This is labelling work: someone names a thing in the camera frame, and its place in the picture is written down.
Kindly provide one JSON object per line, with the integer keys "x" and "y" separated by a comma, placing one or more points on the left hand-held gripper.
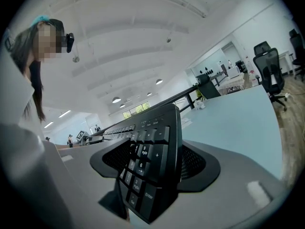
{"x": 84, "y": 138}

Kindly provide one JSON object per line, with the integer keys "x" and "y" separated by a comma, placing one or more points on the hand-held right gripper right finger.
{"x": 226, "y": 175}

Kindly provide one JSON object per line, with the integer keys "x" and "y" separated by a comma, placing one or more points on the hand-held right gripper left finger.
{"x": 81, "y": 175}

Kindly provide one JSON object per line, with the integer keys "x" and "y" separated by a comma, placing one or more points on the black keyboard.
{"x": 152, "y": 166}

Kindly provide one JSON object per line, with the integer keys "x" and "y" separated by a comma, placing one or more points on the light blue desk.
{"x": 226, "y": 128}

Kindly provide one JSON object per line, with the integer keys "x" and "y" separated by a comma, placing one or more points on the long ceiling light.
{"x": 64, "y": 113}
{"x": 48, "y": 124}

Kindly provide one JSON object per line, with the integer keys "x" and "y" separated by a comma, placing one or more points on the white pendant lamp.
{"x": 122, "y": 105}
{"x": 116, "y": 100}
{"x": 149, "y": 94}
{"x": 159, "y": 81}

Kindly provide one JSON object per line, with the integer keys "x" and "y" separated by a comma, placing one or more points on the window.
{"x": 135, "y": 110}

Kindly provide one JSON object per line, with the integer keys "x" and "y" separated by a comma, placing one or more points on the crumpled white paper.
{"x": 199, "y": 104}

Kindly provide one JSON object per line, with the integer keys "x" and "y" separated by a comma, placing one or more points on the grey pendant lamp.
{"x": 76, "y": 59}
{"x": 169, "y": 40}

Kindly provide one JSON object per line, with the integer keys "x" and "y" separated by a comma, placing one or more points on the person's white shirt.
{"x": 14, "y": 92}

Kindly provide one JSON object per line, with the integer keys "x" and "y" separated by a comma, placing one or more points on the black metal railing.
{"x": 188, "y": 94}

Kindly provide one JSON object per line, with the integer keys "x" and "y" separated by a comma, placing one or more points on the white work table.
{"x": 232, "y": 81}

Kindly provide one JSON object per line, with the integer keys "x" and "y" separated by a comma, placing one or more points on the white power strip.
{"x": 285, "y": 95}

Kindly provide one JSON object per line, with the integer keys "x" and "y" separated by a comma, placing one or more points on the black mesh office chair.
{"x": 271, "y": 73}
{"x": 297, "y": 51}

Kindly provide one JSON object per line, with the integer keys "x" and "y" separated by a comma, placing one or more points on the teal hair clip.
{"x": 40, "y": 18}

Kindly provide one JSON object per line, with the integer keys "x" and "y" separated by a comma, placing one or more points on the black head-mounted camera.
{"x": 69, "y": 42}

